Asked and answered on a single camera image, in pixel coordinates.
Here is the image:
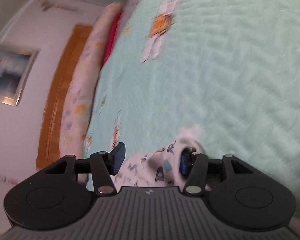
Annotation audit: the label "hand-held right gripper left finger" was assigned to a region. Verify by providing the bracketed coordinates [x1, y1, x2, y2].
[32, 142, 126, 197]

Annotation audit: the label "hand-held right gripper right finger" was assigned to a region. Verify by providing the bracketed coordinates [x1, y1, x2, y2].
[180, 151, 263, 197]

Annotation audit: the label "printed white pajama pants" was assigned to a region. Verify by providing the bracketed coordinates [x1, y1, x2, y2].
[110, 125, 213, 193]

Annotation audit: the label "floral long pillow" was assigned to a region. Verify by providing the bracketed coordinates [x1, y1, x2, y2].
[59, 2, 123, 183]

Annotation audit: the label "wooden headboard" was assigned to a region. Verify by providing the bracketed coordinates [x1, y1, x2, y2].
[36, 24, 93, 169]

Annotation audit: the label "mint bee-print quilted bedspread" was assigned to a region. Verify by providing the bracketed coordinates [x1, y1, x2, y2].
[84, 0, 300, 230]

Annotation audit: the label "red bedding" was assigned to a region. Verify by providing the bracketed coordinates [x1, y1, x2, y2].
[101, 10, 123, 68]

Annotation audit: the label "framed picture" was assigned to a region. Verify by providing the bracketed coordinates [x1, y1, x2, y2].
[0, 44, 40, 107]

